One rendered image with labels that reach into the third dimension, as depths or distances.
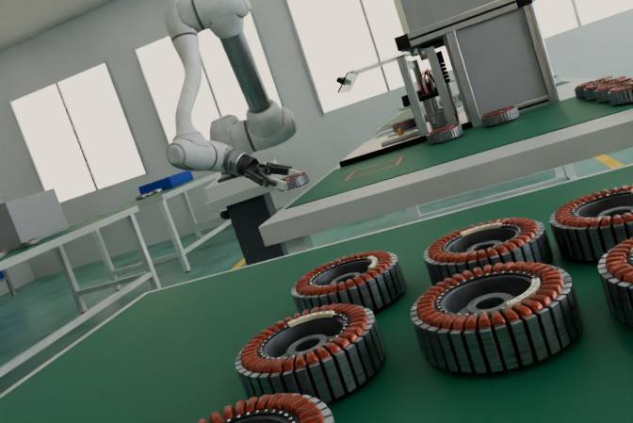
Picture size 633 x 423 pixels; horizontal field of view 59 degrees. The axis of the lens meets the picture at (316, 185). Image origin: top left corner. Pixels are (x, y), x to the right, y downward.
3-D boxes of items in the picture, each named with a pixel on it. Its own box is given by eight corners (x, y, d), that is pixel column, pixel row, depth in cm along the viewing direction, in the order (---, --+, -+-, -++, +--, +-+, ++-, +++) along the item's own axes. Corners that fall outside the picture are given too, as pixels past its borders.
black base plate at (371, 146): (340, 168, 201) (338, 161, 201) (367, 146, 262) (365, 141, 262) (469, 128, 188) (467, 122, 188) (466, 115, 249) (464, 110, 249)
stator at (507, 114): (476, 130, 174) (472, 119, 174) (499, 120, 179) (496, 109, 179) (503, 124, 164) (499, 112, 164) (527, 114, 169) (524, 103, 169)
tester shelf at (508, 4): (397, 51, 187) (394, 38, 186) (413, 56, 252) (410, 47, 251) (532, 3, 174) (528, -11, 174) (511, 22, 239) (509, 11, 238)
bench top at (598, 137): (265, 247, 129) (257, 227, 128) (382, 139, 338) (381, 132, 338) (765, 110, 100) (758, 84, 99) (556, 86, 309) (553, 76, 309)
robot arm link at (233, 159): (222, 175, 199) (235, 180, 197) (224, 152, 196) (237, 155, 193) (238, 170, 207) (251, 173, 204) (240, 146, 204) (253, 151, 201)
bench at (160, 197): (109, 294, 529) (81, 220, 521) (198, 237, 710) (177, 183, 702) (190, 272, 504) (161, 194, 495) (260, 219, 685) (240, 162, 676)
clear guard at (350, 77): (337, 93, 201) (332, 77, 201) (349, 91, 224) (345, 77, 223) (425, 63, 192) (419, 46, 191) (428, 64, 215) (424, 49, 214)
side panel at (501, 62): (473, 127, 186) (445, 34, 182) (473, 126, 189) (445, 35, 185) (559, 101, 178) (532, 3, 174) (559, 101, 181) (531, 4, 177)
